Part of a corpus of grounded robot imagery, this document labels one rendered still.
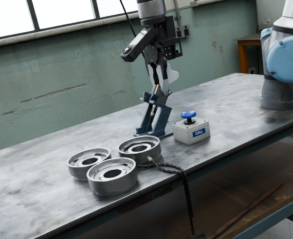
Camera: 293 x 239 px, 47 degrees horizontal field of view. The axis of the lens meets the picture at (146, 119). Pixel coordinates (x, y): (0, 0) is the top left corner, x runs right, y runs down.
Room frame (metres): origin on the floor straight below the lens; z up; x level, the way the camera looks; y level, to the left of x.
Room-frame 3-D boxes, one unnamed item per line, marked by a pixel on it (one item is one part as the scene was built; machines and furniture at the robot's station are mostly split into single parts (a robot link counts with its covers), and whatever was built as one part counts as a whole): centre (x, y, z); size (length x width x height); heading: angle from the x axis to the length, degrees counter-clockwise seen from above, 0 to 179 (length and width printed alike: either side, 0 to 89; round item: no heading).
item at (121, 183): (0.64, 0.09, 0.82); 0.10 x 0.10 x 0.04
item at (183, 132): (0.82, -0.12, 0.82); 0.08 x 0.07 x 0.05; 116
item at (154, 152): (0.75, 0.03, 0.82); 0.10 x 0.10 x 0.04
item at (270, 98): (0.96, -0.43, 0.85); 0.15 x 0.15 x 0.10
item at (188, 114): (0.82, -0.11, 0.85); 0.04 x 0.04 x 0.05
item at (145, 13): (0.94, -0.07, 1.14); 0.08 x 0.08 x 0.05
